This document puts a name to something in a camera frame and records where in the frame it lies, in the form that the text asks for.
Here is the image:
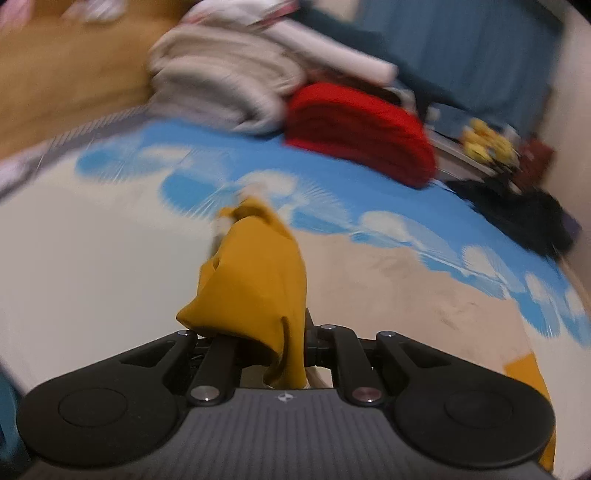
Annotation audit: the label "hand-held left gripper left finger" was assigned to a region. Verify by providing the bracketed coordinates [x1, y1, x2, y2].
[119, 330, 242, 407]

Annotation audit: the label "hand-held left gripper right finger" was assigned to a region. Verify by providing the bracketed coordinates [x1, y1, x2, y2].
[305, 313, 447, 407]

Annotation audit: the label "beige and mustard hooded jacket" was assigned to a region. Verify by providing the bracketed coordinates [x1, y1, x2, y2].
[176, 185, 556, 472]

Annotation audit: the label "black clothes pile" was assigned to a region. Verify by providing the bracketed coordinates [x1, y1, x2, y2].
[445, 178, 573, 260]

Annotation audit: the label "blue cloud printed bed sheet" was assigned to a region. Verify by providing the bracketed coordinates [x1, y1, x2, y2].
[0, 117, 591, 370]

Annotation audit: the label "red folded blanket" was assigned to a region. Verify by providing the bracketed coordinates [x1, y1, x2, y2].
[283, 83, 438, 189]

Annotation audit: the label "yellow plush toys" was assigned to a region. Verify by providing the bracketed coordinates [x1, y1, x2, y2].
[463, 117, 516, 165]

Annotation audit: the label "white fluffy folded blanket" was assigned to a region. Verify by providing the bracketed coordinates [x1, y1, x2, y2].
[148, 23, 305, 136]

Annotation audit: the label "white folded sheet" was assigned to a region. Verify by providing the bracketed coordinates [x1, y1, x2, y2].
[272, 21, 399, 85]

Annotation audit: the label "dark teal shark plush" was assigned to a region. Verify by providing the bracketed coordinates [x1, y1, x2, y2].
[300, 0, 462, 108]

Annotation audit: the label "blue curtain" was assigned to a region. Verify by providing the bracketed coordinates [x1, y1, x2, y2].
[355, 0, 565, 139]

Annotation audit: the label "pink and white cloth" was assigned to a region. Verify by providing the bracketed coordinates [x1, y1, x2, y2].
[180, 0, 296, 29]

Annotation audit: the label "crumpled clear plastic bag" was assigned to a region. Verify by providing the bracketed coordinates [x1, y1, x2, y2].
[60, 0, 126, 24]

